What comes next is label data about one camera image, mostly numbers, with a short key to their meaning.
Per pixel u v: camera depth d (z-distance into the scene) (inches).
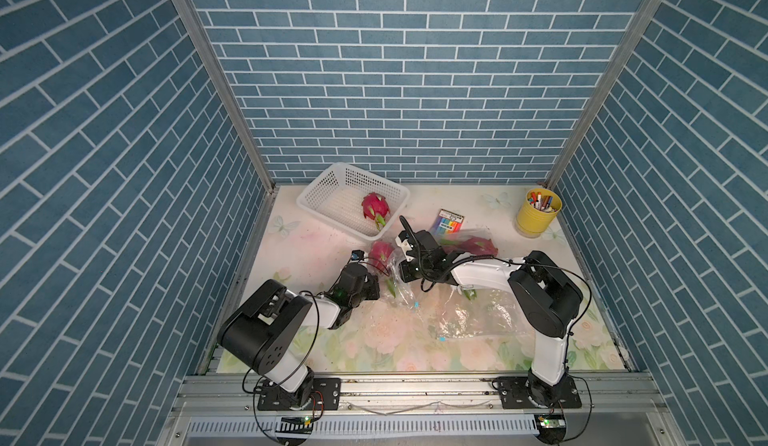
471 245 37.1
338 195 46.1
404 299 31.1
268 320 19.3
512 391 29.0
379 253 35.8
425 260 29.0
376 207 40.3
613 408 31.0
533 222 39.0
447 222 42.6
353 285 28.5
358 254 33.2
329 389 29.1
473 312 34.3
